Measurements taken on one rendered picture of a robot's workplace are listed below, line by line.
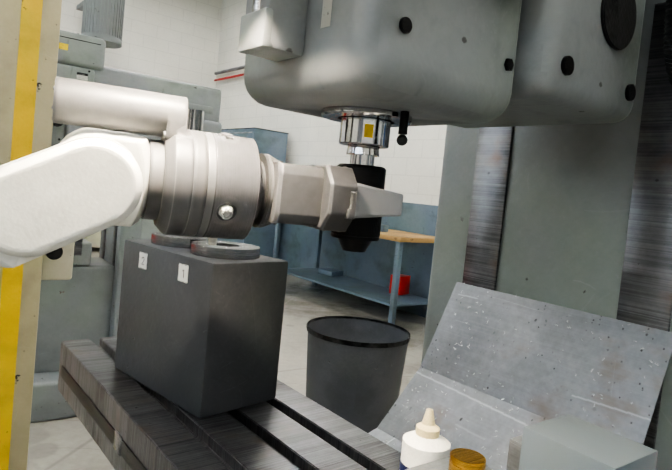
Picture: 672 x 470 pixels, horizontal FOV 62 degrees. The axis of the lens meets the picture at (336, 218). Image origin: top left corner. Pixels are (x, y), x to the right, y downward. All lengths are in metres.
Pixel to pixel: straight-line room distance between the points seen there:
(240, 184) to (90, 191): 0.11
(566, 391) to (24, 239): 0.62
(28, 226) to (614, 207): 0.65
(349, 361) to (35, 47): 1.64
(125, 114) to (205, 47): 10.14
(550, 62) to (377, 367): 1.98
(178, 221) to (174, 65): 9.86
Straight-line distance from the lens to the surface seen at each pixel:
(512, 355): 0.82
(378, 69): 0.42
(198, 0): 10.70
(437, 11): 0.46
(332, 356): 2.41
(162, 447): 0.66
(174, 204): 0.44
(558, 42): 0.56
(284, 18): 0.47
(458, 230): 0.92
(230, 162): 0.45
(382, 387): 2.47
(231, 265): 0.68
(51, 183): 0.42
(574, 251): 0.81
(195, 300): 0.70
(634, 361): 0.76
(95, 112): 0.45
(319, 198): 0.47
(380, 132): 0.51
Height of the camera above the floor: 1.23
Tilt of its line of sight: 3 degrees down
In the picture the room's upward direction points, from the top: 6 degrees clockwise
